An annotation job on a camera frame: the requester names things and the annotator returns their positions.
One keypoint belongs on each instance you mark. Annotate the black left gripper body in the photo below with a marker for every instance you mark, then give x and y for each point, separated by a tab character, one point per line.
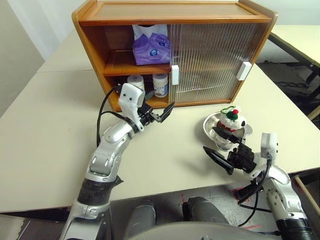
147	115

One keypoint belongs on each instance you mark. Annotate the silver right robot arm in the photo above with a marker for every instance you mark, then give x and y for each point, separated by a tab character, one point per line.
280	190

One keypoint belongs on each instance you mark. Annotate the white bottle blue label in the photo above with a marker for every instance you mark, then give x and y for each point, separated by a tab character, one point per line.
160	86

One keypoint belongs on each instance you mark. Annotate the brown wooden cabinet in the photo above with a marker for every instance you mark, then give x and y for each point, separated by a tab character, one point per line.
162	10

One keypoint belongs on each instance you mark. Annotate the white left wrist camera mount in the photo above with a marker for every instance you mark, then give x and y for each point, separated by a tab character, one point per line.
128	100

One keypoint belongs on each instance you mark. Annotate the silver metal bowl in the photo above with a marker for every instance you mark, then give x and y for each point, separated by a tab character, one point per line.
210	125

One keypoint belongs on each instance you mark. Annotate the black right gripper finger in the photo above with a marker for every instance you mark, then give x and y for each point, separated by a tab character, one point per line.
220	160
227	136

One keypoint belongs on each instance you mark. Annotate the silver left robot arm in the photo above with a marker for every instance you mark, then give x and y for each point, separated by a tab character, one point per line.
112	135

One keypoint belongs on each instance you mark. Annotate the purple tissue pack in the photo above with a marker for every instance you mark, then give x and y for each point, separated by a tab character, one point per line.
150	50

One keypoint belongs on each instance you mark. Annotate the light grey curved robot torso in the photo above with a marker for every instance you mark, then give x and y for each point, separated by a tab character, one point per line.
200	232

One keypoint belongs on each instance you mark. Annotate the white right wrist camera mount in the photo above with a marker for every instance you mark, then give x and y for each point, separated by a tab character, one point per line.
270	145

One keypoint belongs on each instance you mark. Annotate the white bottle plain label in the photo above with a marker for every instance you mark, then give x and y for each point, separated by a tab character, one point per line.
136	80

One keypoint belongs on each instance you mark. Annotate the ribbed clear sliding door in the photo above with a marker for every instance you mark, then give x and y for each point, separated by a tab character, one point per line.
244	71
174	75

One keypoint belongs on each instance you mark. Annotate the crocheted white red green toy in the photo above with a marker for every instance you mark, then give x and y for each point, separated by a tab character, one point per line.
232	122

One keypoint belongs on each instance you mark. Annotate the beige table with black legs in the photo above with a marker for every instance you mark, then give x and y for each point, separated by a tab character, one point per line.
300	37

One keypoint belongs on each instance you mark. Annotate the dark grey rounded shape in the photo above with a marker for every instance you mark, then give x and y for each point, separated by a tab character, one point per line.
202	210
140	217

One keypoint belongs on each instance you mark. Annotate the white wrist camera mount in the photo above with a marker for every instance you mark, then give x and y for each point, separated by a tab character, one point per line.
128	100
270	145

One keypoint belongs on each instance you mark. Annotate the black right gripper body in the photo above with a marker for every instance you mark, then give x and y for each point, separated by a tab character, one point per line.
242	158

